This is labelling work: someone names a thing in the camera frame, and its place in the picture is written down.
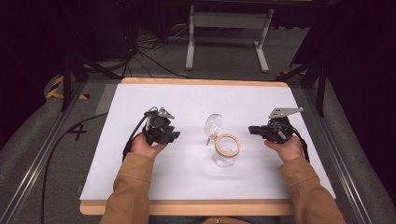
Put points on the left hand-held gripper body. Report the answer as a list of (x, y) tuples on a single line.
[(159, 127)]

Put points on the yellow black floor tape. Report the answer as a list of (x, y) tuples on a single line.
[(57, 90)]

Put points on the person's left hand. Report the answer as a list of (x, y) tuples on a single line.
[(145, 147)]

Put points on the person's right hand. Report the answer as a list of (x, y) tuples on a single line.
[(286, 149)]

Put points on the black tripod stand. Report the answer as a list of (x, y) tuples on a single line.
[(311, 74), (76, 67)]

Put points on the glass jar with hinged lid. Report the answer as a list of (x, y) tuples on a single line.
[(222, 141)]

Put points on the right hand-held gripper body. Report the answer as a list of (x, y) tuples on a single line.
[(278, 128)]

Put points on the grey metal stand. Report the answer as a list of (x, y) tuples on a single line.
[(229, 37)]

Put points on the white table mat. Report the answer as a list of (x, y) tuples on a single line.
[(193, 174)]

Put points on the aluminium floor rail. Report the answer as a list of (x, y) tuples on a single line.
[(37, 161), (341, 161)]

